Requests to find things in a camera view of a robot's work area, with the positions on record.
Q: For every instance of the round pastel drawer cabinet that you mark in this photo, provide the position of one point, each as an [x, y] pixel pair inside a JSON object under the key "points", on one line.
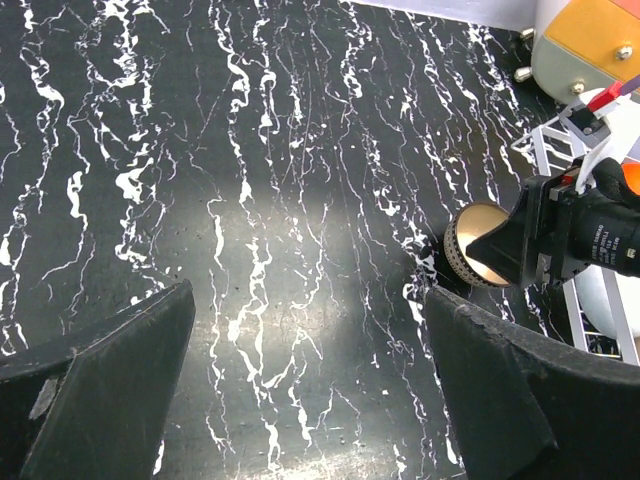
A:
{"points": [[581, 45]]}

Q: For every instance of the red bowl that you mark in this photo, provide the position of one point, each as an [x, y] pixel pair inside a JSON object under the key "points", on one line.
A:
{"points": [[631, 171]]}

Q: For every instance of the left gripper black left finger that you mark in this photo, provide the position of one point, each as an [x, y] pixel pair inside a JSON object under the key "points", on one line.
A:
{"points": [[92, 404]]}

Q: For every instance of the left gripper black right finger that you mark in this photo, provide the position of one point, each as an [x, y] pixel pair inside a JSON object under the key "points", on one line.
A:
{"points": [[524, 406]]}

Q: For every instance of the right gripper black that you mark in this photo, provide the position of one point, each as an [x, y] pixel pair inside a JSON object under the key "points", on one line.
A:
{"points": [[599, 227]]}

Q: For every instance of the white bowl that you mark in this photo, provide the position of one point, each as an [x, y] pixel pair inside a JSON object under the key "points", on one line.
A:
{"points": [[593, 299]]}

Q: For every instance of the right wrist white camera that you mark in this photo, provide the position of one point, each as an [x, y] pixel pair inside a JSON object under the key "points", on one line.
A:
{"points": [[606, 121]]}

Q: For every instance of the white wire dish rack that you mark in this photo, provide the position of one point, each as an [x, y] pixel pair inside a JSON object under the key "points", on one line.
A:
{"points": [[554, 149]]}

